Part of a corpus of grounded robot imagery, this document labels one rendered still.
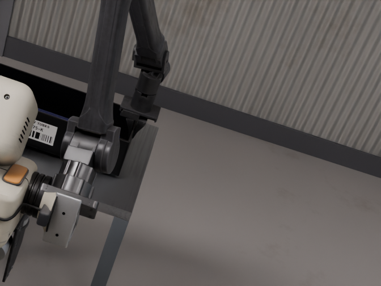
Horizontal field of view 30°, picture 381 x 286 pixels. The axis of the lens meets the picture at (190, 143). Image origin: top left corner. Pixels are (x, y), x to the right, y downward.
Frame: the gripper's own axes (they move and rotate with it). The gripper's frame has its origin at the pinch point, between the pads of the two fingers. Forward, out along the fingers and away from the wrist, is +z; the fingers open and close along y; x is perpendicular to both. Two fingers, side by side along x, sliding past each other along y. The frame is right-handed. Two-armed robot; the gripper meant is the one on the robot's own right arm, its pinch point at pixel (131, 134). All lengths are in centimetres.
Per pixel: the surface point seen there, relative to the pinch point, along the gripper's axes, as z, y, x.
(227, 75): 64, -36, -186
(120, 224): 14.4, -4.7, 19.8
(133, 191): 9.9, -5.2, 10.8
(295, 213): 93, -87, -124
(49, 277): 91, 13, -30
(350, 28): 17, -87, -189
